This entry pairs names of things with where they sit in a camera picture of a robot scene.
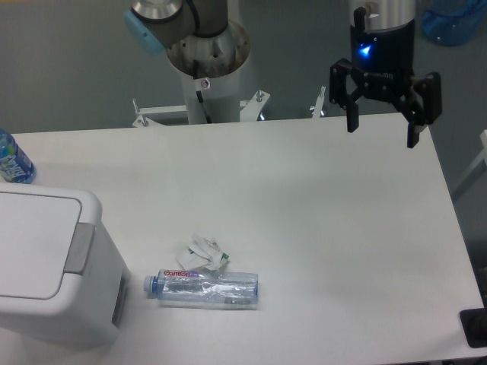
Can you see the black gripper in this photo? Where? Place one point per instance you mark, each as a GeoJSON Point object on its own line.
{"type": "Point", "coordinates": [382, 49]}

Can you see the white push-lid trash can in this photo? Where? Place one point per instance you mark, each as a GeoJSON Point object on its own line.
{"type": "Point", "coordinates": [62, 276]}

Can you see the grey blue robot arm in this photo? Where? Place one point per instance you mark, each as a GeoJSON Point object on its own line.
{"type": "Point", "coordinates": [172, 21]}

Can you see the large blue water jug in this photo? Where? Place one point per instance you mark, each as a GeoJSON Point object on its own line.
{"type": "Point", "coordinates": [452, 23]}

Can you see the crumpled white paper carton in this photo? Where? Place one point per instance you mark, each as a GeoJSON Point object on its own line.
{"type": "Point", "coordinates": [202, 253]}

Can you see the black device at table edge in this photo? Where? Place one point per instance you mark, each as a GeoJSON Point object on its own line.
{"type": "Point", "coordinates": [474, 326]}

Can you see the crushed clear plastic bottle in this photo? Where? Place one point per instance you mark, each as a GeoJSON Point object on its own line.
{"type": "Point", "coordinates": [204, 289]}

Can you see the blue labelled water bottle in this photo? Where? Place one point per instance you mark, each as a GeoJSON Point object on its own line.
{"type": "Point", "coordinates": [16, 166]}

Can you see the white frame at right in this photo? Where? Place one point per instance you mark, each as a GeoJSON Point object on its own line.
{"type": "Point", "coordinates": [472, 173]}

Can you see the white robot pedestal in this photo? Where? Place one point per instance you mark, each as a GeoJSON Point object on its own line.
{"type": "Point", "coordinates": [210, 70]}

